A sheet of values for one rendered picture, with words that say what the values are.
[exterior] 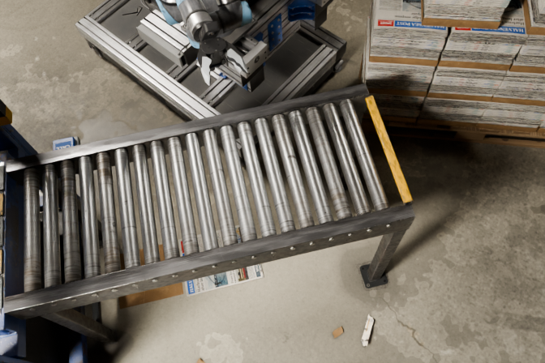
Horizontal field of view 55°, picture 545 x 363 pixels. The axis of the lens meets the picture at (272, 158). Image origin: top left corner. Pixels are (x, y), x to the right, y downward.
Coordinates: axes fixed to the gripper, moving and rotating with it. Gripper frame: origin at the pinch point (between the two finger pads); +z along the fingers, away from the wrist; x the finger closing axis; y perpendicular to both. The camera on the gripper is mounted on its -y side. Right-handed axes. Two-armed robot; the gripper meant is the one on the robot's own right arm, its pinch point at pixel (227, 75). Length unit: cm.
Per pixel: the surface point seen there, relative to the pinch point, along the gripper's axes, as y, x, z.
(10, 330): 58, 85, 26
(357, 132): 39, -44, 12
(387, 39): 39, -77, -23
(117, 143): 48, 35, -21
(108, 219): 49, 46, 6
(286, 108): 40.9, -26.0, -8.5
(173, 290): 128, 34, 14
